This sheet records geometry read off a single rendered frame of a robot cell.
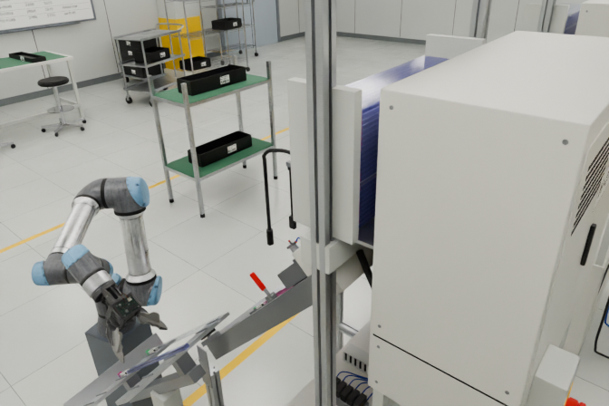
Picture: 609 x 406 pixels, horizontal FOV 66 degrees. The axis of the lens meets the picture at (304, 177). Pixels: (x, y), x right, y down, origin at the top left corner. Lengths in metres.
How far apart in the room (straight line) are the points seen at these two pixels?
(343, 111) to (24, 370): 2.48
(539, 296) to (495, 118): 0.30
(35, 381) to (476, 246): 2.48
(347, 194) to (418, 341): 0.34
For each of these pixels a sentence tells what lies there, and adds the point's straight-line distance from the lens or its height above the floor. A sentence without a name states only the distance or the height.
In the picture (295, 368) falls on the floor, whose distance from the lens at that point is 2.60.
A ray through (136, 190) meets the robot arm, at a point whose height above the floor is 1.16.
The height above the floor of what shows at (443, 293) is 1.36.
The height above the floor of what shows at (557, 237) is 1.54.
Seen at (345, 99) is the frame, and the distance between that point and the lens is 0.85.
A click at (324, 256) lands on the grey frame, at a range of 1.00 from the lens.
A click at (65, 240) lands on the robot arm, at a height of 1.12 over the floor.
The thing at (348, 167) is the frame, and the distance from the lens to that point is 0.89.
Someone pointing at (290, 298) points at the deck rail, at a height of 1.14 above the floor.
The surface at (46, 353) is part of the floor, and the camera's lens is 3.06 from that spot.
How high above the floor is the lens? 1.94
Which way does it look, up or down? 26 degrees down
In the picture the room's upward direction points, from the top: 2 degrees counter-clockwise
